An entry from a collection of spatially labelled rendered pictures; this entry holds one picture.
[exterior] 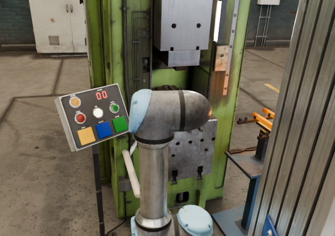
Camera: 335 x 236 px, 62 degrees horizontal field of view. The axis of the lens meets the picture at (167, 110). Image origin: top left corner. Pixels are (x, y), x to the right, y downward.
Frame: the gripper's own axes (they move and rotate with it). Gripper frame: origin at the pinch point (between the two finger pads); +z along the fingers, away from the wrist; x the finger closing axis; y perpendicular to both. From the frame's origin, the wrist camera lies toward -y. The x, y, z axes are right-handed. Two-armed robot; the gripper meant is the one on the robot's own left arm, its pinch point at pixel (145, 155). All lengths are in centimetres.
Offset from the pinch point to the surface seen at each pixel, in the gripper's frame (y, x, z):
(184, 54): -46, 19, -41
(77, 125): -5.4, -34.4, -12.8
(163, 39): -42, 7, -50
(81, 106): -11.9, -33.8, -20.3
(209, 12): -50, 32, -64
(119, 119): -19.1, -15.6, -9.6
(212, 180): -70, 51, 71
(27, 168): -108, -125, 93
